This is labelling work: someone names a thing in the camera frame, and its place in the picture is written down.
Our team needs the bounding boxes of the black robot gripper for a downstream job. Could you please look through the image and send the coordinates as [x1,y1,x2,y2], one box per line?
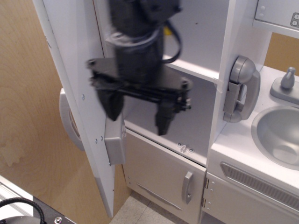
[86,40,192,136]

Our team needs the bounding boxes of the white fridge door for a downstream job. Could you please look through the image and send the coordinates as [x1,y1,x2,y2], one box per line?
[34,0,115,217]

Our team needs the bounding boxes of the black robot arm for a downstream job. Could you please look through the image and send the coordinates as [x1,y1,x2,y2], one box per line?
[87,0,192,135]

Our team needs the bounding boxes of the grey ice dispenser box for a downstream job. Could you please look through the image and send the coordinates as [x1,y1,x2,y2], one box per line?
[104,113,127,165]

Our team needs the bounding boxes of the yellow toy banana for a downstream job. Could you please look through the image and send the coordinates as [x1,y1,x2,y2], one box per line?
[164,26,172,36]

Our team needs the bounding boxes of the white freezer door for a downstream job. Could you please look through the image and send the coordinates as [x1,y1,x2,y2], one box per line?
[123,131,206,224]

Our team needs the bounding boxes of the grey toy telephone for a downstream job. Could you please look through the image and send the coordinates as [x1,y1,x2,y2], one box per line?
[223,56,261,123]

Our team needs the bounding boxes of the white toy kitchen cabinet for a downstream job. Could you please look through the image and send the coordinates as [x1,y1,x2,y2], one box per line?
[92,0,299,224]

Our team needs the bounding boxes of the white oven door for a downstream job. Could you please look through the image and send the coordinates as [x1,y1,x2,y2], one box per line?
[203,173,299,224]

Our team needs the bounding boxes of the grey toy sink bowl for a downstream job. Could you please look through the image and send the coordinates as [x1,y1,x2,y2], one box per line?
[251,106,299,170]

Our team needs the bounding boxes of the grey toy faucet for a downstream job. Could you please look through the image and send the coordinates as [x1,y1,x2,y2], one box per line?
[270,67,299,105]

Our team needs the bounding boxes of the white toy microwave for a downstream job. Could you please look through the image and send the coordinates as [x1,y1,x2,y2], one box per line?
[253,0,299,38]

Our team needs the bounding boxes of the grey oven vent panel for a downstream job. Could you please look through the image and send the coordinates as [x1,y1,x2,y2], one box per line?
[220,162,299,211]

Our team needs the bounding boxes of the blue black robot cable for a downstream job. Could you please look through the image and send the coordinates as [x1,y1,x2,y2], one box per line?
[161,21,183,63]

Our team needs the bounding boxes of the grey fridge door handle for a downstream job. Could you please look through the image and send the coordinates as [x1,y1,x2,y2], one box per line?
[59,88,85,151]

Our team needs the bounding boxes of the grey freezer door handle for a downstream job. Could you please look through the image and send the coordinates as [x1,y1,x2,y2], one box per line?
[181,171,193,204]

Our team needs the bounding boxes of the black metal base plate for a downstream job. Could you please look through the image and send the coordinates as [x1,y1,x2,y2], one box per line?
[0,196,78,224]

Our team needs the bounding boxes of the aluminium frame rail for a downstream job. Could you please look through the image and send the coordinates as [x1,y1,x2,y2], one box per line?
[0,176,34,219]

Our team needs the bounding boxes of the black braided cable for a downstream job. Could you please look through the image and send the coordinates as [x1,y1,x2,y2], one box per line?
[0,197,48,224]

